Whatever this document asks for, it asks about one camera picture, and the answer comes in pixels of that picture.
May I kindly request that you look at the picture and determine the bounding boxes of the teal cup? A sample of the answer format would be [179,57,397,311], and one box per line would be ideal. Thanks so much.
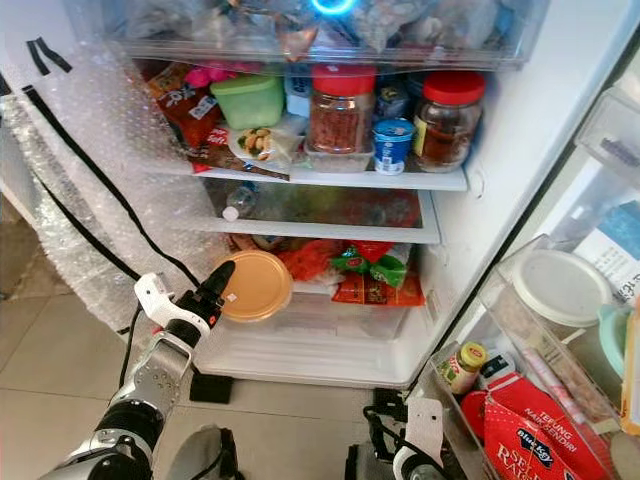
[598,303,636,376]

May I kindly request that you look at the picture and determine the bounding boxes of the clear crisper drawer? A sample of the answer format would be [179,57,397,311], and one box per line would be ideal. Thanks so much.
[190,290,436,386]

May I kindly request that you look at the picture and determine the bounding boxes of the round red lid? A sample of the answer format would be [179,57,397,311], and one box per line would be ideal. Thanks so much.
[460,390,491,433]

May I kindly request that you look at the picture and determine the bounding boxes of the dark grey robot leg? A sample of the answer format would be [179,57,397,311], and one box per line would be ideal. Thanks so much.
[165,425,241,480]

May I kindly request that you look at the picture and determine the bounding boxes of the green red food pack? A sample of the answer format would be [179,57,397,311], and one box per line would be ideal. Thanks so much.
[330,243,411,289]

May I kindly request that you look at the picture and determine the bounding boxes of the long black tape strip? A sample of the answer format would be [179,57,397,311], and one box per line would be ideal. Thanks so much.
[20,85,201,286]
[25,170,141,286]

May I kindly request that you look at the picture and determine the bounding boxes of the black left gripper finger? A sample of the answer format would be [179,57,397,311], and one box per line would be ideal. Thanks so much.
[190,260,237,313]

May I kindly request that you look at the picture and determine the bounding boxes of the white blue carton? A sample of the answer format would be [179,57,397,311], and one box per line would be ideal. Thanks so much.
[600,230,640,301]

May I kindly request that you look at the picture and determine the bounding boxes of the clear door shelf bin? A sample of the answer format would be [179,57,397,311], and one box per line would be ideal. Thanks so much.
[425,235,640,480]

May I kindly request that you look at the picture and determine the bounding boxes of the clear bottle white cap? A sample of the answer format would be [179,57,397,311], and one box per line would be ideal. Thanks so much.
[222,182,261,221]

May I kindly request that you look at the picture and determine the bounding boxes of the clear tub white lid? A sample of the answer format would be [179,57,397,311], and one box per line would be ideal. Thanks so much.
[508,246,615,331]

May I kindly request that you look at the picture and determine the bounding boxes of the black fronted fridge door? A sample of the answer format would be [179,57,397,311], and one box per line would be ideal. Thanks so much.
[405,40,640,480]

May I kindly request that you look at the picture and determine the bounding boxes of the orange red food pack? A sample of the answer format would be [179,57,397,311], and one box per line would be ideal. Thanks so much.
[332,272,426,306]

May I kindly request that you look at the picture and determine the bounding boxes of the red lid jar dark contents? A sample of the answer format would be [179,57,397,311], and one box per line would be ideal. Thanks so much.
[412,70,486,171]

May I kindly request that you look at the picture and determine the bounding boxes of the clear plastic tray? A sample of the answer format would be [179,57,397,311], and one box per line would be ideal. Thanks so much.
[300,148,371,173]

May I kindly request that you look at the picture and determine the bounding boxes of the red plastic bag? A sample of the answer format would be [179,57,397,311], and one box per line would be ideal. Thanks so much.
[280,240,346,283]

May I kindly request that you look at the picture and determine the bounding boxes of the shallow clear fridge drawer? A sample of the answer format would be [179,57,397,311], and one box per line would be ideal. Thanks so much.
[205,180,441,244]

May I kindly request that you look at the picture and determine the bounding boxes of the small clear door bin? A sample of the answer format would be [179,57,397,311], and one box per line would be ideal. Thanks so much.
[575,85,640,186]

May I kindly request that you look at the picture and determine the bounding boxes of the blue yogurt cup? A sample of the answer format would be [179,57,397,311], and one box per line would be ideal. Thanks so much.
[373,118,417,176]

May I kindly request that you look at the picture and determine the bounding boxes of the clear fridge drawer bagged food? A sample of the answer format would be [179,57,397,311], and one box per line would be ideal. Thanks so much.
[105,0,551,69]

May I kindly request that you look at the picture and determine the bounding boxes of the clear bubble wrap sheet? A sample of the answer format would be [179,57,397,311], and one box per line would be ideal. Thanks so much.
[0,55,211,331]

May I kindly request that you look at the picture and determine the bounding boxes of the white blue tub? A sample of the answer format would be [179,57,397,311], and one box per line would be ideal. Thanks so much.
[285,75,313,119]

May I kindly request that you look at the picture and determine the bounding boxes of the flat brown packet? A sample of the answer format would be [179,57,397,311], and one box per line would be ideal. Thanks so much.
[190,145,291,181]

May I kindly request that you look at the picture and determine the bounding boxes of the green lidded food box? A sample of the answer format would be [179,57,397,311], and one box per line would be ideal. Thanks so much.
[210,74,286,131]

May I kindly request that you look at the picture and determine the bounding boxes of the small dark jar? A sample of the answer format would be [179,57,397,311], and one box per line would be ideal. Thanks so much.
[380,85,411,121]

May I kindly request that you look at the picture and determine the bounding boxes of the glass fridge shelf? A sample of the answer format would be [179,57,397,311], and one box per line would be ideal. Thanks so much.
[140,155,469,191]

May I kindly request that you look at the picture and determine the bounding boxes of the short black tape strip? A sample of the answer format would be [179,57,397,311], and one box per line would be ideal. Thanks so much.
[44,38,72,71]
[28,40,51,76]

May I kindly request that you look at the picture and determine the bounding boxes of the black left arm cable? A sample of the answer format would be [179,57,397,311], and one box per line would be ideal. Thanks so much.
[115,300,147,393]

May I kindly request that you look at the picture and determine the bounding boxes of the black fridge foot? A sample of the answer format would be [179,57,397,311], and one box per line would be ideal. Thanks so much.
[190,372,231,403]
[372,388,406,416]

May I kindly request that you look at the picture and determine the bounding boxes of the orange lidded plastic container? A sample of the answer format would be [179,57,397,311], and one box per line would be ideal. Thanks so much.
[215,250,294,323]

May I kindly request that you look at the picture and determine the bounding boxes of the pink plastic item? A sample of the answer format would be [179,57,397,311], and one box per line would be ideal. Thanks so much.
[185,65,241,89]

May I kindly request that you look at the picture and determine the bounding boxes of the red flour package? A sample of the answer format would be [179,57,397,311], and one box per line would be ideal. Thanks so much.
[482,372,611,480]

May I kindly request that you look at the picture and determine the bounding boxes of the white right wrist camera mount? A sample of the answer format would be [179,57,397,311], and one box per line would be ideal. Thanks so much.
[405,398,444,461]

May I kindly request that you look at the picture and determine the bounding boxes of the red brown snack packet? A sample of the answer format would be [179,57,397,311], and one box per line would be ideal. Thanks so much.
[150,62,221,151]

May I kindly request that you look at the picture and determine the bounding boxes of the small jar yellow lid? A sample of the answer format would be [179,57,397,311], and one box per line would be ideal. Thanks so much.
[438,342,488,396]

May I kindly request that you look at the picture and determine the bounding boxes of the pink tube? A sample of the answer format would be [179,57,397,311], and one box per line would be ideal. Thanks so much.
[520,345,596,426]

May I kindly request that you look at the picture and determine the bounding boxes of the white fridge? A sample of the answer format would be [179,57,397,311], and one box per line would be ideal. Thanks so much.
[0,0,640,391]

